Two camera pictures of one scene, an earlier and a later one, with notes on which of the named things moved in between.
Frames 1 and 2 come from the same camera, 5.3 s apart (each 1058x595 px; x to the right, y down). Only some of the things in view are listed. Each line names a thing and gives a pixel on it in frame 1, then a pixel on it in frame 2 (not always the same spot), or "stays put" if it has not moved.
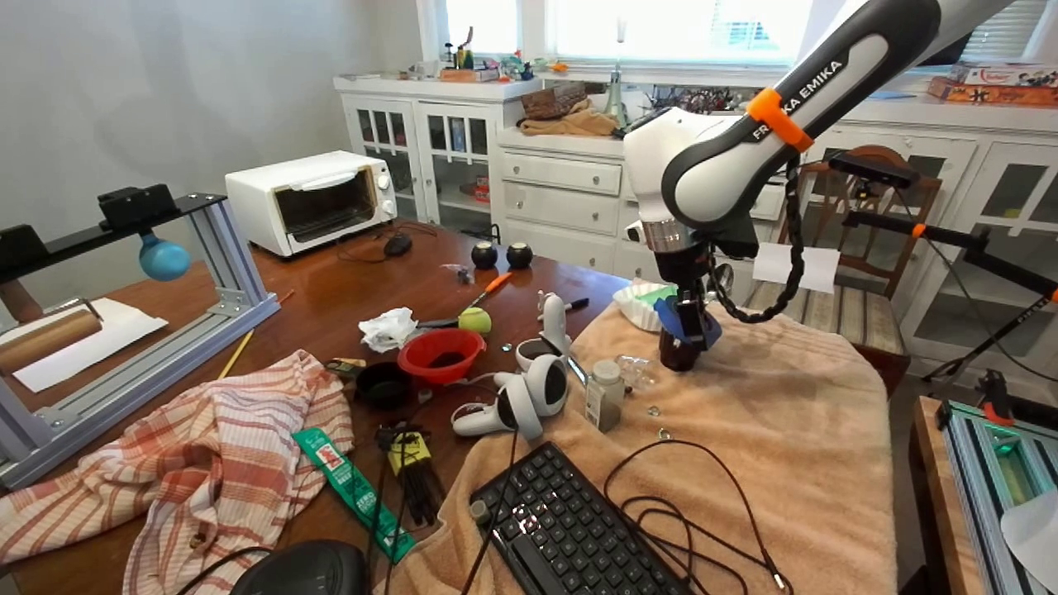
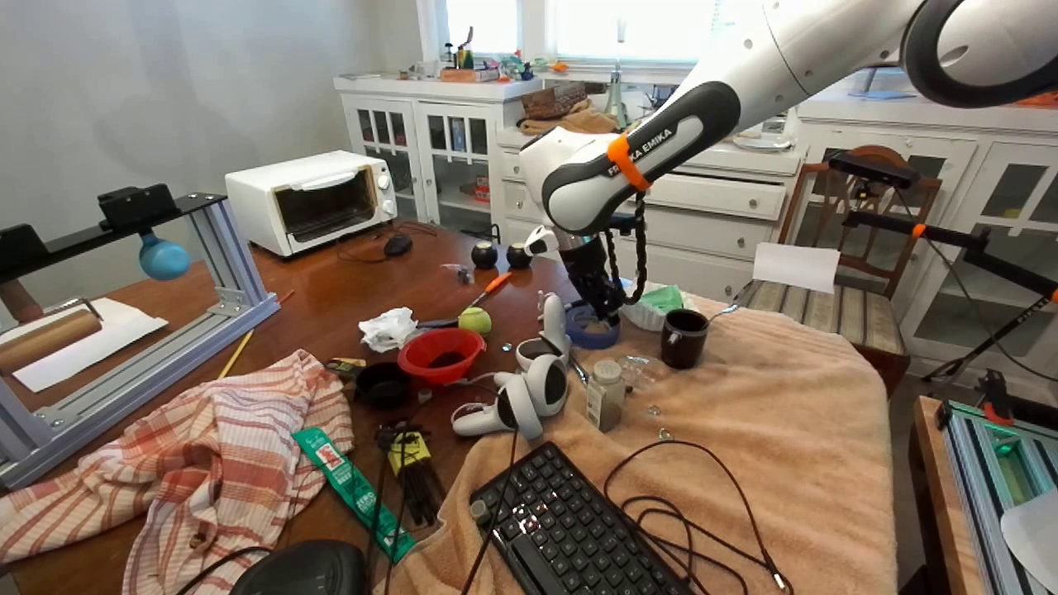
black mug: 677,352 stays put
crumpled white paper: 391,329 stays put
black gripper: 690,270 → 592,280
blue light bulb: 162,259 stays put
